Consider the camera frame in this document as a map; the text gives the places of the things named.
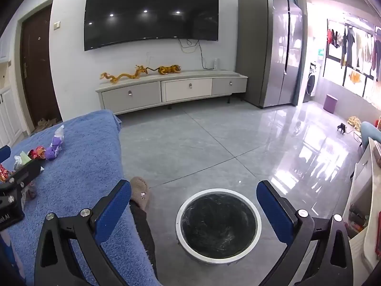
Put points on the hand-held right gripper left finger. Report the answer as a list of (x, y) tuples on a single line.
[(114, 211)]

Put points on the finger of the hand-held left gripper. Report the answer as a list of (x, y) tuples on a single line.
[(4, 155), (26, 171)]

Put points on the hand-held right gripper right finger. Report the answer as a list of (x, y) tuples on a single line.
[(275, 211)]

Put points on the green paper wrapper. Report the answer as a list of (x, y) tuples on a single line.
[(22, 159)]

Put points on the red snack wrapper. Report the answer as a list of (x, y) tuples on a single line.
[(4, 174), (37, 152)]

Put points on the small purple wrapper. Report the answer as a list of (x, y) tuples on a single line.
[(31, 190)]

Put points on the purple foil wrapper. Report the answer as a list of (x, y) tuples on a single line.
[(55, 147)]

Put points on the clear plastic wrapper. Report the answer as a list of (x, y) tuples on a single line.
[(59, 131)]

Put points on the white round trash bin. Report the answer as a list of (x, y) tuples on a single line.
[(178, 232)]

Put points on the person's left forearm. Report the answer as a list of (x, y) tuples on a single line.
[(9, 256)]

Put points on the brown knitted slipper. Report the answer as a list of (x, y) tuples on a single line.
[(140, 192)]

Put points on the white cabinet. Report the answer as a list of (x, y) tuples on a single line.
[(7, 104)]

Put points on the pair of beige shoes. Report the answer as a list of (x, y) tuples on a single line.
[(46, 122)]

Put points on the blue fluffy blanket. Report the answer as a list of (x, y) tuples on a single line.
[(83, 161)]

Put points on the black bin liner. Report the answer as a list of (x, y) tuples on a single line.
[(218, 226)]

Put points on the dark brown door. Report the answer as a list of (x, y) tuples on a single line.
[(38, 71)]

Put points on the white side table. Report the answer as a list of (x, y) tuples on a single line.
[(369, 184)]

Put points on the wide grey drawer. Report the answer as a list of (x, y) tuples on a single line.
[(131, 95)]

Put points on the yellow cloth pile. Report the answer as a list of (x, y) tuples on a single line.
[(354, 121)]

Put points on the purple stool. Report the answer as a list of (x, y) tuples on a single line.
[(331, 103)]

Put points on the blue chair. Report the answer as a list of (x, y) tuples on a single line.
[(369, 131)]

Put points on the white washing machine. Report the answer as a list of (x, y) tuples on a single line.
[(311, 85)]

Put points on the yellow dragon figurine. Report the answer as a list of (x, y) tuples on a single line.
[(119, 77)]

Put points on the narrow grey drawer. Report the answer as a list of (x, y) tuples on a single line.
[(229, 85)]

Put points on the white drawer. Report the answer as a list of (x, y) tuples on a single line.
[(187, 91)]

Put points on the white curved television stand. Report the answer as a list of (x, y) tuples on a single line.
[(175, 79)]

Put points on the yellow tiger figurine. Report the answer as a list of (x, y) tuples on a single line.
[(169, 70)]

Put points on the white router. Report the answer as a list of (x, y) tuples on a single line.
[(215, 64)]

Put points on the grey double-door refrigerator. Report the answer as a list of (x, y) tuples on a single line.
[(268, 50)]

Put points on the row of hanging clothes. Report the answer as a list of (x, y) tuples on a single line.
[(348, 44)]

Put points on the white light switch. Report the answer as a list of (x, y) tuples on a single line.
[(57, 25)]

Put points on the black wall television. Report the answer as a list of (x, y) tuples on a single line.
[(148, 12)]

